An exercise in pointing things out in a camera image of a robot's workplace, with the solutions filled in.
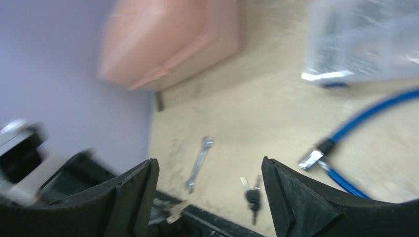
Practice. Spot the orange plastic toolbox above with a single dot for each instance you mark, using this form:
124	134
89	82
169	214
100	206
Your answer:
155	44

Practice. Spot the blue cable lock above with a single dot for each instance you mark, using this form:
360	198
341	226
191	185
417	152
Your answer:
324	148

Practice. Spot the black-handled tool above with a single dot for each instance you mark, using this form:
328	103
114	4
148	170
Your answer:
159	101

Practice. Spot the clear plastic screw organizer box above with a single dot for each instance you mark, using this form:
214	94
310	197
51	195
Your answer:
352	41

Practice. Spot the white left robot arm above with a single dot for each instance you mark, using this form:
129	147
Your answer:
19	156

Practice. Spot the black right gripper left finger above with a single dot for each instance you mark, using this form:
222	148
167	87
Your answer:
119	207

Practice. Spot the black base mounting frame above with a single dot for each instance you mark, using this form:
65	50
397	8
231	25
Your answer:
82	171

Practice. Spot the silver open-end wrench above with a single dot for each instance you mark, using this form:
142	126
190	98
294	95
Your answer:
206	144

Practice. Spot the black-headed key bunch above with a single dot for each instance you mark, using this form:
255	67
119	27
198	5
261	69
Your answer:
253	196

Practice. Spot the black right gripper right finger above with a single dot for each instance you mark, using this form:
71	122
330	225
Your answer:
303	207

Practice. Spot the single key with ring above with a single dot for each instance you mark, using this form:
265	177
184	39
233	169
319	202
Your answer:
166	211

